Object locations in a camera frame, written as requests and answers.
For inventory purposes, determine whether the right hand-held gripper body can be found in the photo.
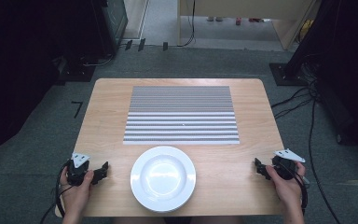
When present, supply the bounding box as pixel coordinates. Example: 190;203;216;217
271;147;307;182

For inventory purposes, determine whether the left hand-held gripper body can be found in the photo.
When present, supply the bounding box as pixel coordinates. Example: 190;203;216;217
65;151;91;188

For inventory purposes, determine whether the person's left hand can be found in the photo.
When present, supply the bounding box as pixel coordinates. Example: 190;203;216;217
59;165;95;217

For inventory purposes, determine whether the person's right hand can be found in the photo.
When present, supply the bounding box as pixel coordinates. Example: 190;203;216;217
265;161;308;207

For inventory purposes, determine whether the white round plate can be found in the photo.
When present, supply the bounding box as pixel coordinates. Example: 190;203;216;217
130;145;198;214

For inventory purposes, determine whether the black stand base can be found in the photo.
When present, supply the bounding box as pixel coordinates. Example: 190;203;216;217
57;62;97;84
268;63;310;87

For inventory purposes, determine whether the grey striped placemat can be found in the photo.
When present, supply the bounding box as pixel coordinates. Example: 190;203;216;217
123;85;241;146

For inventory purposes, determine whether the dark curtain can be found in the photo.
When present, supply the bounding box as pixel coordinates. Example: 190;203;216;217
0;0;119;166
283;0;358;160

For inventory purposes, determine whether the glass-fronted cabinet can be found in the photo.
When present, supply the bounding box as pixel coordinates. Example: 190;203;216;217
99;0;129;59

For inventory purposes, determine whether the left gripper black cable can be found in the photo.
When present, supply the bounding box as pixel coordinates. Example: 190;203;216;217
39;160;76;224

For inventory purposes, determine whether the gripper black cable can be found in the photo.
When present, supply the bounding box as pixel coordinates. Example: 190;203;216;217
287;169;310;217
39;160;76;224

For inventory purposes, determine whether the long black floor cable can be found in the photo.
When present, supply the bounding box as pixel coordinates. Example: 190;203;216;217
307;97;343;224

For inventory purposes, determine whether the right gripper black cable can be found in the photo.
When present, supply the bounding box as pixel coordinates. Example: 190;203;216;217
287;169;310;217

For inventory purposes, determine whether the black hanging cable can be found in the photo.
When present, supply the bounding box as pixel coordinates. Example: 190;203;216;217
177;0;198;49

